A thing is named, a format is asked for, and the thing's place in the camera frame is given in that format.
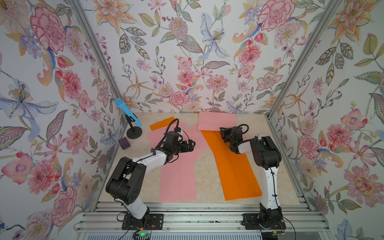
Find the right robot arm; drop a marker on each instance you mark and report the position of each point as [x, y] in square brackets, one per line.
[266, 156]

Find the orange paper sheet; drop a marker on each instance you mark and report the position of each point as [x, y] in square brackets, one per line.
[237, 177]

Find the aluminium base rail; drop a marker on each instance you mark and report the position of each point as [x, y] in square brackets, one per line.
[217, 218]

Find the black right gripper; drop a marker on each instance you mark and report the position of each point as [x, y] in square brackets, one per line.
[224, 132]

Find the blue microphone on stand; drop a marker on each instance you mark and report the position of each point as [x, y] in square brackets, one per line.
[135, 129]

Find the large pink paper sheet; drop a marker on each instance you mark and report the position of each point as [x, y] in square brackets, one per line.
[176, 182]

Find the aluminium corner frame post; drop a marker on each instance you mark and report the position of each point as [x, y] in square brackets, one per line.
[325, 18]

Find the left aluminium frame post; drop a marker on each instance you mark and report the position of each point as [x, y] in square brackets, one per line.
[93, 41]

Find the purple cube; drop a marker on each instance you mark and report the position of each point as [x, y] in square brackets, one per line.
[124, 143]

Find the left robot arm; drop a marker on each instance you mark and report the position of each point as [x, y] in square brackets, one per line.
[126, 181]

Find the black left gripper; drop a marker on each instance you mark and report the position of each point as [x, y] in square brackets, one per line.
[189, 146]

